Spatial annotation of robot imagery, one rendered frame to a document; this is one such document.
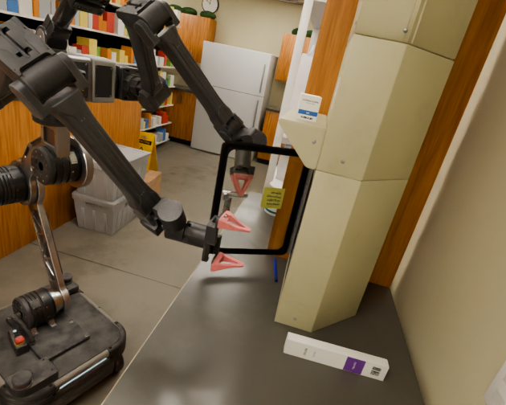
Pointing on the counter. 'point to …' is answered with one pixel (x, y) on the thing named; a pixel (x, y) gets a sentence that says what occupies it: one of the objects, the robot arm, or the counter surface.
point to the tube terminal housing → (359, 177)
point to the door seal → (221, 187)
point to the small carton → (308, 107)
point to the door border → (223, 181)
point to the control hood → (305, 136)
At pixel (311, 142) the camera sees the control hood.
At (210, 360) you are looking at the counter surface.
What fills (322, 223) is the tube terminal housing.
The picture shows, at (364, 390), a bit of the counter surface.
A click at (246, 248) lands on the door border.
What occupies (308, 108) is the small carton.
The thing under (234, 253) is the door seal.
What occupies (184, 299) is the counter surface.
